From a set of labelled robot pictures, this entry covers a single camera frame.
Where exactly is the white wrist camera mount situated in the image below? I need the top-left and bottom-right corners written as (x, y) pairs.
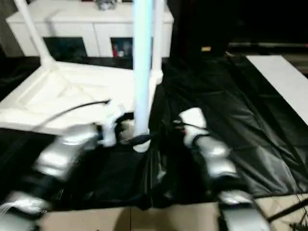
top-left (101, 103), bottom-right (126, 147)
top-left (179, 108), bottom-right (209, 147)

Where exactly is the grey curtain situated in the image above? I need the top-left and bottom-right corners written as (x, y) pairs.
top-left (0, 21), bottom-right (25, 57)

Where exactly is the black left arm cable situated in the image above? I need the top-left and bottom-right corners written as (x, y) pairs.
top-left (36, 100), bottom-right (111, 130)

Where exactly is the black work mat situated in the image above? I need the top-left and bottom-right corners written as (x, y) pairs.
top-left (0, 54), bottom-right (308, 210)

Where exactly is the white flat board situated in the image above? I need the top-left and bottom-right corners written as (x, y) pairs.
top-left (246, 54), bottom-right (308, 121)

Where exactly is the black folding stand leg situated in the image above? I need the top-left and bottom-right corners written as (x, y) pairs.
top-left (268, 202), bottom-right (308, 222)

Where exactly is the white plastic table top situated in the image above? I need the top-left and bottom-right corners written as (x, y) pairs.
top-left (0, 61), bottom-right (164, 153)

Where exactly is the white plastic table leg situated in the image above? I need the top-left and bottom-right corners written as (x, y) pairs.
top-left (153, 0), bottom-right (167, 77)
top-left (13, 0), bottom-right (57, 69)
top-left (133, 0), bottom-right (154, 145)

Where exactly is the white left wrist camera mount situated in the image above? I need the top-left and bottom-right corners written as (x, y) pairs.
top-left (101, 103), bottom-right (126, 147)

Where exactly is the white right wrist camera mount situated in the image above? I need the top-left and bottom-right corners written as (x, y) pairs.
top-left (179, 108), bottom-right (209, 147)

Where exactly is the white cabinet with glass doors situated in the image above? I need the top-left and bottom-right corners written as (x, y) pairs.
top-left (6, 0), bottom-right (174, 58)

